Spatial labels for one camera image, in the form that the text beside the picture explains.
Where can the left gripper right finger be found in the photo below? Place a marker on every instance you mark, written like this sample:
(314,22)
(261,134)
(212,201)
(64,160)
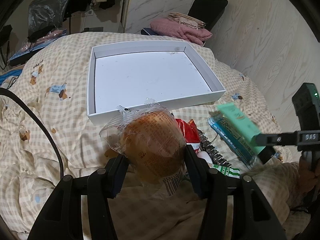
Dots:
(235,209)

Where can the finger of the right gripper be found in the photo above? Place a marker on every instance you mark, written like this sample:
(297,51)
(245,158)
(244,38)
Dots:
(282,139)
(266,154)

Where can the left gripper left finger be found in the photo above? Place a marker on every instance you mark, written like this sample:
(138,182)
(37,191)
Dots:
(60,217)

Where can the blue white biscuit package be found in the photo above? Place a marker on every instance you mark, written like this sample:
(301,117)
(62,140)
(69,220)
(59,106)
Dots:
(233,139)

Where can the green hand cream tube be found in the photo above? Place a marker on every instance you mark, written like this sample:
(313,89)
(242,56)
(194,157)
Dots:
(243,125)

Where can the green candy stick package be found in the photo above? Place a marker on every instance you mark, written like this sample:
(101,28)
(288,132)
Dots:
(227,171)

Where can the dark plastic hair claw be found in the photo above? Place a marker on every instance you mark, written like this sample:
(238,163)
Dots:
(215,156)

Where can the white earbuds case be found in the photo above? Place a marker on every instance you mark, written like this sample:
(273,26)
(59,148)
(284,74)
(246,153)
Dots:
(204,155)

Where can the red snack packet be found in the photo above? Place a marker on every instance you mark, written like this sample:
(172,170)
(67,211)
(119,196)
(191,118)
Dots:
(190,133)

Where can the packaged bread bun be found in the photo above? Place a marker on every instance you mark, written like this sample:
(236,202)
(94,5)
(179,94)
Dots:
(153,142)

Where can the person's right hand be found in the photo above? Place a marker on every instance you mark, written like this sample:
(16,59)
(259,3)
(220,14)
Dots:
(307,182)

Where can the white shallow cardboard box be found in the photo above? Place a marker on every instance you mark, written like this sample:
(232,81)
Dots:
(126,74)

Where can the checkered bear print quilt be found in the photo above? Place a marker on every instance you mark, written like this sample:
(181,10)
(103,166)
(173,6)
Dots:
(53,85)

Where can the folded beige cloth stack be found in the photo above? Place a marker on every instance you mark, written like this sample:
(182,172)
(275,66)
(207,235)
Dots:
(186,20)

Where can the pink folded blanket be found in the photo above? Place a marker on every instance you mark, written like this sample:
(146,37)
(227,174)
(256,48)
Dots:
(166,27)

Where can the blue book under blanket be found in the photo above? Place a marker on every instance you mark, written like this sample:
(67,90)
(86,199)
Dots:
(148,32)

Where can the black hanging bag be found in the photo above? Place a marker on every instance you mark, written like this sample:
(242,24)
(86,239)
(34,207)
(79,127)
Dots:
(5,41)

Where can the black plastic covered chair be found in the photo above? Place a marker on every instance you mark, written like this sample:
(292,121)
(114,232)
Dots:
(45,16)

